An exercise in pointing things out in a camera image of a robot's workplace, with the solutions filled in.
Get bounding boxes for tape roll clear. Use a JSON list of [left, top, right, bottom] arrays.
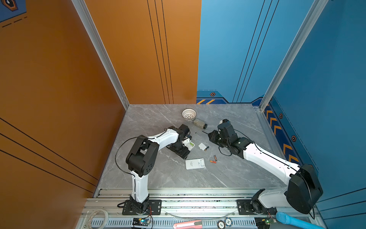
[[86, 209, 109, 229]]

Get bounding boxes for aluminium corner post right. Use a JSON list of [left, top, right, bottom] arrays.
[[259, 0, 328, 112]]

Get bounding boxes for white mesh basket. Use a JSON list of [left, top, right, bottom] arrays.
[[182, 108, 197, 120]]

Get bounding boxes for white battery cover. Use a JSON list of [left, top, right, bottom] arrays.
[[199, 143, 207, 151]]

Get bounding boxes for beige black small bottle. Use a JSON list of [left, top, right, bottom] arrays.
[[193, 118, 207, 129]]

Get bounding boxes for white air conditioner remote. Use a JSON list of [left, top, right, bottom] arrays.
[[185, 158, 206, 170]]

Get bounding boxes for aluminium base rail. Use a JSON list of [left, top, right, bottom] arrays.
[[75, 187, 327, 229]]

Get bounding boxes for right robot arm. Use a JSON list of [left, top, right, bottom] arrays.
[[207, 119, 323, 214]]

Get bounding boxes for pink utility knife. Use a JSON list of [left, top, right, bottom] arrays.
[[173, 220, 203, 229]]

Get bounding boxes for green circuit board left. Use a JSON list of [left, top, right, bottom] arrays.
[[132, 218, 152, 228]]

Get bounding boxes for aluminium corner post left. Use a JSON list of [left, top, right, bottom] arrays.
[[72, 0, 130, 111]]

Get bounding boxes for green circuit board right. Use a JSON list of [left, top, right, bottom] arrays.
[[255, 218, 271, 229]]

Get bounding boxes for green circuit board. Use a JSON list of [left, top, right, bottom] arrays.
[[132, 218, 152, 228], [255, 218, 271, 229]]

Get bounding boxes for aluminium corner post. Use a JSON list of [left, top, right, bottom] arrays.
[[259, 0, 328, 112], [72, 0, 130, 111]]

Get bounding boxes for blue foam tube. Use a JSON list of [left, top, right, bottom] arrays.
[[275, 212, 323, 229]]

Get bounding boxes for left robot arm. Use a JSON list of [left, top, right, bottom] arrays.
[[126, 124, 190, 214]]

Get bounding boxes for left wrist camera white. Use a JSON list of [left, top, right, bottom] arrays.
[[183, 137, 191, 147]]

